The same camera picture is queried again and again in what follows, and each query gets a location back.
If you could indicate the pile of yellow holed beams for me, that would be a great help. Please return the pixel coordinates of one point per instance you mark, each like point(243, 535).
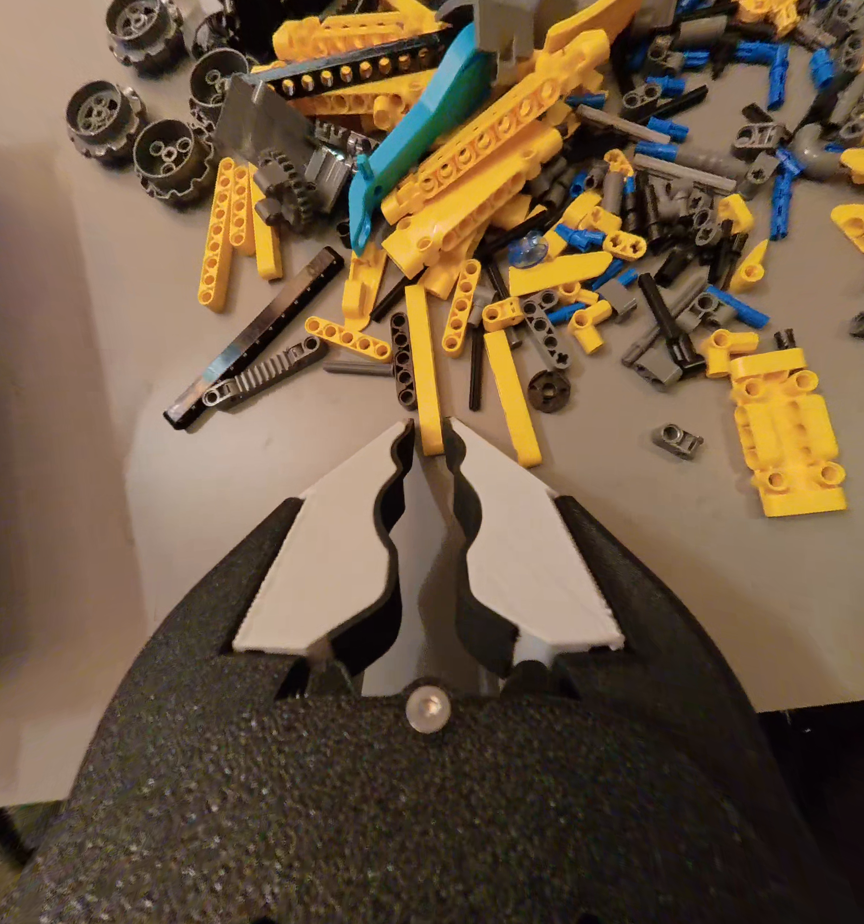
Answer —
point(475, 166)

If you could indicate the black toy wheel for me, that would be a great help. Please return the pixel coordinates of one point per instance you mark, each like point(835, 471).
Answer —
point(143, 32)
point(212, 32)
point(172, 162)
point(215, 83)
point(104, 123)

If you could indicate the dark grey holed beam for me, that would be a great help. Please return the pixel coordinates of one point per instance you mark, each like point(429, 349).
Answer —
point(404, 361)

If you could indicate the small grey connector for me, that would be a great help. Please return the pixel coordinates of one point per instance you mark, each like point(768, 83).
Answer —
point(677, 442)

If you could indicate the long black beam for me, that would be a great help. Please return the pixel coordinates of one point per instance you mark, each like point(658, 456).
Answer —
point(259, 336)

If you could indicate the black round disc piece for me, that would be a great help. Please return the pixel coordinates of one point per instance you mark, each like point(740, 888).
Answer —
point(549, 391)

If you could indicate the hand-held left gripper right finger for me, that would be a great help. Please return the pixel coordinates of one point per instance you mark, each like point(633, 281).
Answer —
point(540, 563)

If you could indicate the yellow chunky frame piece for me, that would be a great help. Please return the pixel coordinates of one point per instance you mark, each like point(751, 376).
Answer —
point(785, 433)

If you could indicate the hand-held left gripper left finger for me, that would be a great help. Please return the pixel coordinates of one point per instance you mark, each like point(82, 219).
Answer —
point(324, 563)

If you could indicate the yellow thin beam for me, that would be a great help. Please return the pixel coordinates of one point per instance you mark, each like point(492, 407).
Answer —
point(511, 397)
point(425, 361)

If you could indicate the grey gear rack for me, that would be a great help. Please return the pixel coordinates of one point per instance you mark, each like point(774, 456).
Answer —
point(266, 372)

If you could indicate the thin black axle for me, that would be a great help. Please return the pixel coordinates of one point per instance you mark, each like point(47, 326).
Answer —
point(476, 368)

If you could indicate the pile of grey blue parts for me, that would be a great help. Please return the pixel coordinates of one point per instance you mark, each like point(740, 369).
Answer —
point(739, 307)

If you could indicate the teal brick separator tool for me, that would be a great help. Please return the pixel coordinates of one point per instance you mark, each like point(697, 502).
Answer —
point(417, 137)

